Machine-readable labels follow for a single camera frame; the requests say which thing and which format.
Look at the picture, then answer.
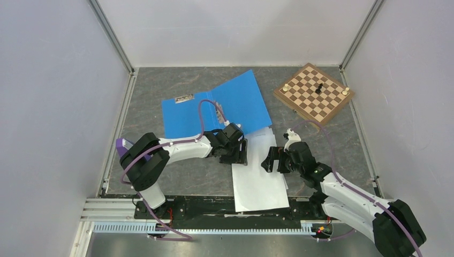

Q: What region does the white paper sheet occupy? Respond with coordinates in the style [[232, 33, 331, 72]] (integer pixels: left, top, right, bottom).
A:
[[232, 127, 289, 212]]

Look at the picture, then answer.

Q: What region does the wooden chessboard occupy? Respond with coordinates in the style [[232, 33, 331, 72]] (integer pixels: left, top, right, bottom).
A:
[[273, 63, 355, 126]]

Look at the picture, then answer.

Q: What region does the blue file folder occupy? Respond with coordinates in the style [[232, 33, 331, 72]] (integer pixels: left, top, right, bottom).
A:
[[161, 70, 272, 139]]

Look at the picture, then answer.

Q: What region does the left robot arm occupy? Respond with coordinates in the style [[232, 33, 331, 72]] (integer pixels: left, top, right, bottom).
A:
[[115, 123, 248, 218]]

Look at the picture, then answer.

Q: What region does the slotted cable duct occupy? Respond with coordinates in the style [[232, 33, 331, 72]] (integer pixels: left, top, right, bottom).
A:
[[93, 222, 320, 236]]

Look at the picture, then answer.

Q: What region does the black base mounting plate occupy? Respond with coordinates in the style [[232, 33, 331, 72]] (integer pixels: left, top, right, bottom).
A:
[[132, 195, 335, 231]]

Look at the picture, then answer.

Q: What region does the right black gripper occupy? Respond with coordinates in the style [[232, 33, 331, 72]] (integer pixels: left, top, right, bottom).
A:
[[261, 146, 303, 175]]

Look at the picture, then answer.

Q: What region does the black chess piece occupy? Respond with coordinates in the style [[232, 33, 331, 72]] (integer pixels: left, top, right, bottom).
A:
[[315, 83, 323, 94]]

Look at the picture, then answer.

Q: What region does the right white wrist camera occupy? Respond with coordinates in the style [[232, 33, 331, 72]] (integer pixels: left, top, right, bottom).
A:
[[283, 128, 301, 150]]

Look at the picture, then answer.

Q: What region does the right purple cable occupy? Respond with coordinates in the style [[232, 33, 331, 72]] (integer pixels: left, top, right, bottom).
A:
[[291, 119, 425, 257]]

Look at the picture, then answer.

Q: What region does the purple camera stand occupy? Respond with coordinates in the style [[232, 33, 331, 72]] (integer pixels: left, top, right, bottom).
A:
[[115, 138, 133, 160]]

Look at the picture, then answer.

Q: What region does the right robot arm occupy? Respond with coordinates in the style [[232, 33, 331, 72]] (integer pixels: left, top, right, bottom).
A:
[[261, 142, 427, 256]]

